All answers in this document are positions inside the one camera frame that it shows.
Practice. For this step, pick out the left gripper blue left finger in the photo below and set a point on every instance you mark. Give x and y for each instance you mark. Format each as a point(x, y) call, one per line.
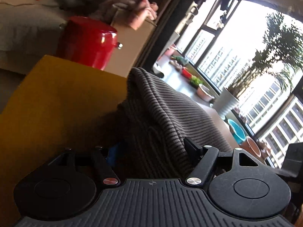
point(105, 159)

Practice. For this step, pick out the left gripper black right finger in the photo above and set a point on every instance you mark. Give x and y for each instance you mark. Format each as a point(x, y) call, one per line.
point(205, 157)

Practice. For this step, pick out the grey striped knit garment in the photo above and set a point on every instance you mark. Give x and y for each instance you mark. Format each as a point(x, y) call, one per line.
point(150, 126)

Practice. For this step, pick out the pink clothes pile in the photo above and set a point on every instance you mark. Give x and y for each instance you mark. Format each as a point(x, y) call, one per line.
point(137, 11)

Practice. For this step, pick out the teal plastic basin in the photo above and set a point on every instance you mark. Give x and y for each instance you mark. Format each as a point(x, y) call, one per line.
point(237, 131)

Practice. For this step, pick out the pink plastic bucket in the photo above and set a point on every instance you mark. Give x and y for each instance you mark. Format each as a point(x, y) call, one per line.
point(251, 146)

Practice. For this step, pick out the white ribbed plant pot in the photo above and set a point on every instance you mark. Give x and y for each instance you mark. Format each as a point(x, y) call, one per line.
point(225, 102)

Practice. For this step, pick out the pink bowl planter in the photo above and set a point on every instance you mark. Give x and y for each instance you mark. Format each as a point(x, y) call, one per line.
point(203, 93)

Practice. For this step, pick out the green leafy vegetables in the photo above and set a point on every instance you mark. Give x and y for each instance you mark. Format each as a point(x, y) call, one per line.
point(195, 82)

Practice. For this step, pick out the red bowl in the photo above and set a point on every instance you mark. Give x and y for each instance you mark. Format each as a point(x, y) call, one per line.
point(186, 73)

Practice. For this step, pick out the beige cardboard box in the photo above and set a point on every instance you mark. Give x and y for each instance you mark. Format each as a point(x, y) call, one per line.
point(133, 42)

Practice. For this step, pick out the red round stool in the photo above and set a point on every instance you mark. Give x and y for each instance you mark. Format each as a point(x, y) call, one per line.
point(88, 42)

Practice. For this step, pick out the tall green potted plant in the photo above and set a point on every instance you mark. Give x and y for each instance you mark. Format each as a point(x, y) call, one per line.
point(280, 57)

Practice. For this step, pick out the white vacuum cleaner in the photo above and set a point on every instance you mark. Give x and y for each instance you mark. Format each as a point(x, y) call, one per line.
point(188, 18)

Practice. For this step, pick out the grey sofa bed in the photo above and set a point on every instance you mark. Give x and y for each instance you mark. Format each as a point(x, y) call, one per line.
point(30, 29)

